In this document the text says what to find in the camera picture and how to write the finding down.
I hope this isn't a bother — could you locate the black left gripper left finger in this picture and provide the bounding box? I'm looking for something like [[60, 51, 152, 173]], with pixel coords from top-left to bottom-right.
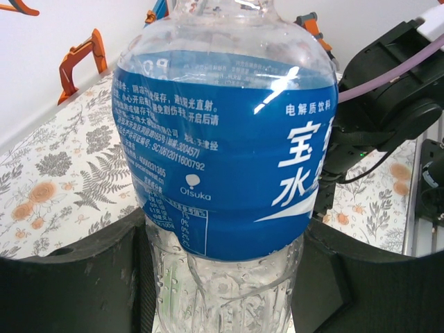
[[0, 207, 157, 333]]

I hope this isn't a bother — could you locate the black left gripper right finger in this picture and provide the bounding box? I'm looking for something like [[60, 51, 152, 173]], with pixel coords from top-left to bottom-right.
[[291, 218, 444, 333]]

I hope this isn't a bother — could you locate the blue label Pocari Sweat bottle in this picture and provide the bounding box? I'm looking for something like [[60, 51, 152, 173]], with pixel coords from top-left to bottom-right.
[[110, 0, 339, 333]]

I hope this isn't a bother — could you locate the floral patterned tablecloth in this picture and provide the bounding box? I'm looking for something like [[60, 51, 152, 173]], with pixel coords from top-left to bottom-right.
[[0, 67, 417, 259]]

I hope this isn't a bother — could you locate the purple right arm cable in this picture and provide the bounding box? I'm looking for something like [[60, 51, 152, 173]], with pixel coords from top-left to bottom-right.
[[336, 34, 444, 103]]

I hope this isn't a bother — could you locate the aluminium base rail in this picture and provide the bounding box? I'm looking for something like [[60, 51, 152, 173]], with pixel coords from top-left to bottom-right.
[[402, 121, 444, 257]]

